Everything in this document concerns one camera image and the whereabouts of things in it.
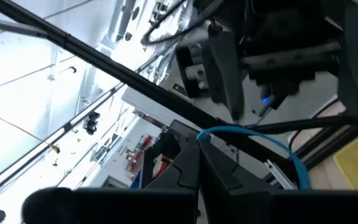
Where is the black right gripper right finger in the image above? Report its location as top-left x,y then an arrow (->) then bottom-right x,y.
200,138 -> 275,224

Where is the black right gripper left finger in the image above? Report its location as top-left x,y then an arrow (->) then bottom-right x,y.
144,139 -> 201,224

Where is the blue rubber band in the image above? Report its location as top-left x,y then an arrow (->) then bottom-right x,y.
196,125 -> 311,190

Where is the yellow plastic bin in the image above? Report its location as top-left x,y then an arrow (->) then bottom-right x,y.
333,123 -> 358,190

